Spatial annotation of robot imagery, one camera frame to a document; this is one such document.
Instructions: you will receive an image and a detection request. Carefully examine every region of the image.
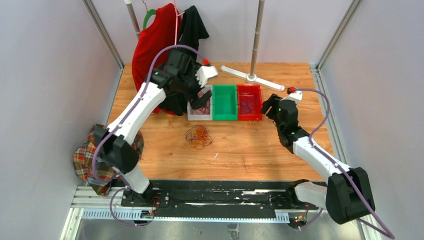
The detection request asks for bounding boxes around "plaid shirt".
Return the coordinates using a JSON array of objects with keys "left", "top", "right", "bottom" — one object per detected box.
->
[{"left": 72, "top": 124, "right": 145, "bottom": 197}]

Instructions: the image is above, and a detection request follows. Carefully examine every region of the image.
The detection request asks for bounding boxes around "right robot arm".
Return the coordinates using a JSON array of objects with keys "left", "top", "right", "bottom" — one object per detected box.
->
[{"left": 261, "top": 91, "right": 376, "bottom": 224}]

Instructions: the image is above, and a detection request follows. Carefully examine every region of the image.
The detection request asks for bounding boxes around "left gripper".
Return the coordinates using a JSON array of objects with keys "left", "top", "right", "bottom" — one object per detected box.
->
[{"left": 178, "top": 66, "right": 214, "bottom": 110}]

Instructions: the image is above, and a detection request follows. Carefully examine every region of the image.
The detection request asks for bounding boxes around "red wire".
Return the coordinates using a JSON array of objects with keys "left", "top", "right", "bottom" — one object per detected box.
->
[{"left": 193, "top": 91, "right": 212, "bottom": 116}]

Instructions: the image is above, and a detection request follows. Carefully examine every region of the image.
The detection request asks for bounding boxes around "green hanger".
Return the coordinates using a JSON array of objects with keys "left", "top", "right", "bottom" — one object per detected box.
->
[{"left": 142, "top": 9, "right": 157, "bottom": 30}]

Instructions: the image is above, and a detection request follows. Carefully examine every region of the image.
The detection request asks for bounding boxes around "purple wire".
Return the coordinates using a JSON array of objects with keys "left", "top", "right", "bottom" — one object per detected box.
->
[{"left": 239, "top": 92, "right": 261, "bottom": 115}]

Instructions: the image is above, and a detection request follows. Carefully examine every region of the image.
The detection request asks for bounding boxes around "tangled wire bundle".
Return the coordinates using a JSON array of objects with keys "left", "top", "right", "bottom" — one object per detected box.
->
[{"left": 185, "top": 123, "right": 214, "bottom": 151}]

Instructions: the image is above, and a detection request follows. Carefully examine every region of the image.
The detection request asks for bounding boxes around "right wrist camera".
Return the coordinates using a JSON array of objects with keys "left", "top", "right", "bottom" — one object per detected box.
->
[{"left": 285, "top": 86, "right": 303, "bottom": 105}]

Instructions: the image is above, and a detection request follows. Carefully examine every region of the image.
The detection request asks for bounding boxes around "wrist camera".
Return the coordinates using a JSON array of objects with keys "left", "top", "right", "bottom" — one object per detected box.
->
[
  {"left": 195, "top": 65, "right": 219, "bottom": 88},
  {"left": 285, "top": 86, "right": 303, "bottom": 105}
]

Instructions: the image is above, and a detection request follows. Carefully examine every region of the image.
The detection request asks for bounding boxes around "red shirt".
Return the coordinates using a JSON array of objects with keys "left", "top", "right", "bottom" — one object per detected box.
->
[{"left": 131, "top": 2, "right": 181, "bottom": 115}]

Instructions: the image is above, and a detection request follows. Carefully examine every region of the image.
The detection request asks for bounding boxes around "green plastic bin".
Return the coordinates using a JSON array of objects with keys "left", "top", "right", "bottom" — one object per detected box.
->
[{"left": 212, "top": 84, "right": 238, "bottom": 121}]

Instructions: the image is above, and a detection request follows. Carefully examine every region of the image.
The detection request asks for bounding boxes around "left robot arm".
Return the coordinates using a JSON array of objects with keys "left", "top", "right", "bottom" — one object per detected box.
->
[{"left": 92, "top": 44, "right": 218, "bottom": 207}]

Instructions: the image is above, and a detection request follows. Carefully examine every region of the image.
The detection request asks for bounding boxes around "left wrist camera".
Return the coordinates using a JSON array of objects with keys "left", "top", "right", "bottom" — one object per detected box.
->
[{"left": 195, "top": 65, "right": 219, "bottom": 88}]

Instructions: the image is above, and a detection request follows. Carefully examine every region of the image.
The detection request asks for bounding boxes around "pink hanger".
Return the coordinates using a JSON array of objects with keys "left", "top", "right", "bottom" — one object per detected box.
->
[{"left": 173, "top": 0, "right": 185, "bottom": 46}]

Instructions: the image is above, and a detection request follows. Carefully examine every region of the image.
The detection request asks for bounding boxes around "white clothes rack stand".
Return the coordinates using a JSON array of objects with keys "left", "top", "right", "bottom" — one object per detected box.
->
[{"left": 220, "top": 0, "right": 285, "bottom": 92}]

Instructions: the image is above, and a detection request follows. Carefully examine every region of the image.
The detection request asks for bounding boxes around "white plastic bin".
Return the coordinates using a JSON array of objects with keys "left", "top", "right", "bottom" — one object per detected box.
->
[{"left": 187, "top": 97, "right": 213, "bottom": 121}]

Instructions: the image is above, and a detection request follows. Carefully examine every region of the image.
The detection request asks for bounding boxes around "red plastic bin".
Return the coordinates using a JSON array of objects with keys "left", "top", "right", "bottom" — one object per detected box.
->
[{"left": 236, "top": 84, "right": 263, "bottom": 121}]

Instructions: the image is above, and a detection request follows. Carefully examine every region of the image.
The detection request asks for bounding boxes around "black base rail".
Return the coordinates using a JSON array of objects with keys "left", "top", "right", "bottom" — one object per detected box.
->
[{"left": 118, "top": 179, "right": 318, "bottom": 220}]

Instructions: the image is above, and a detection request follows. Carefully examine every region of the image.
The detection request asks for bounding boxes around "black shirt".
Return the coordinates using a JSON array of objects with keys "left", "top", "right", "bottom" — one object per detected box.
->
[{"left": 159, "top": 5, "right": 210, "bottom": 116}]

